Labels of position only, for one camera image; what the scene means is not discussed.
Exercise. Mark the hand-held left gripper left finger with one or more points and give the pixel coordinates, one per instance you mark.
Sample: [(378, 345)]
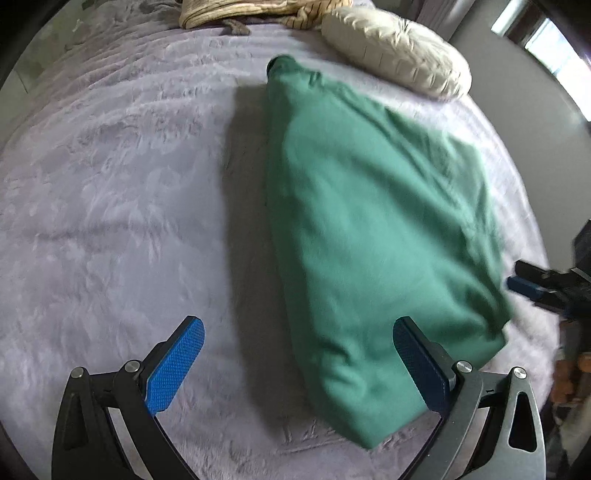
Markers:
[(178, 364)]

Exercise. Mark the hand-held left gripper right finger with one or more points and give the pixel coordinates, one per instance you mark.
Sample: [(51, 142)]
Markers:
[(418, 364)]

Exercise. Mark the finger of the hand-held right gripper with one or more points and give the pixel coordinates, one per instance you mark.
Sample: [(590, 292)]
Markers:
[(526, 287), (533, 269)]

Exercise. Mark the green work jacket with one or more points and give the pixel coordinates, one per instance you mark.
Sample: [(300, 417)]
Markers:
[(369, 230)]

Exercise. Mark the person's right hand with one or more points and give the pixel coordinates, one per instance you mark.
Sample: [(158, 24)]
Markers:
[(565, 378)]

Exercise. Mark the lilac plush blanket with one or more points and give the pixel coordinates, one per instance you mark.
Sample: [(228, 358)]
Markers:
[(115, 207)]

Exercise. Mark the bright window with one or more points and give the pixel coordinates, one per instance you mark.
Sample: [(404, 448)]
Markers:
[(549, 46)]

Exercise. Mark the cream quilted pillow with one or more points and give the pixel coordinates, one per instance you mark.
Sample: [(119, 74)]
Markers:
[(397, 50)]

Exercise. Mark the dark cloth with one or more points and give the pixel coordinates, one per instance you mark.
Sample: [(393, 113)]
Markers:
[(235, 26)]

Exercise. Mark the beige striped cloth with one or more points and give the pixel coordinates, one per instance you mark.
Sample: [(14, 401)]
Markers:
[(240, 9)]

